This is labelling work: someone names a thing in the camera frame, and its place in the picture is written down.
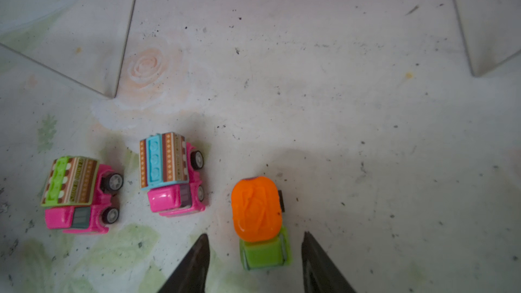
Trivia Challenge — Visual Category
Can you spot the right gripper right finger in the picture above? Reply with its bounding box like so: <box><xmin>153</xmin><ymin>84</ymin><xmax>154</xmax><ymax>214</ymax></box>
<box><xmin>301</xmin><ymin>231</ymin><xmax>355</xmax><ymax>293</ymax></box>

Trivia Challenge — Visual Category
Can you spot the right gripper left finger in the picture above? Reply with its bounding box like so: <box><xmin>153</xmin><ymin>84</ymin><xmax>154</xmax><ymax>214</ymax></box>
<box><xmin>158</xmin><ymin>233</ymin><xmax>210</xmax><ymax>293</ymax></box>

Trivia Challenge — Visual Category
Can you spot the orange car green base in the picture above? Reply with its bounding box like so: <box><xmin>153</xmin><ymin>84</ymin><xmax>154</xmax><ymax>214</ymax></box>
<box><xmin>231</xmin><ymin>176</ymin><xmax>293</xmax><ymax>271</ymax></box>

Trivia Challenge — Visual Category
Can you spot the pink car blue roof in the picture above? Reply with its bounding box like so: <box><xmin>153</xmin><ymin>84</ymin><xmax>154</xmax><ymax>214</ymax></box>
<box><xmin>139</xmin><ymin>132</ymin><xmax>206</xmax><ymax>218</ymax></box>

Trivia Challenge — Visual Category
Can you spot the pink car green roof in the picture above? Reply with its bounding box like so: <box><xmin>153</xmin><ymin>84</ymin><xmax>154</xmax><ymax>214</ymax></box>
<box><xmin>41</xmin><ymin>155</ymin><xmax>124</xmax><ymax>235</ymax></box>

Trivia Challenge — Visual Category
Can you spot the two-tier bamboo shelf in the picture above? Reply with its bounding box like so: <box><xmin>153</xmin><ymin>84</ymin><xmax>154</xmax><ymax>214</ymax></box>
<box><xmin>1</xmin><ymin>0</ymin><xmax>520</xmax><ymax>109</ymax></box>

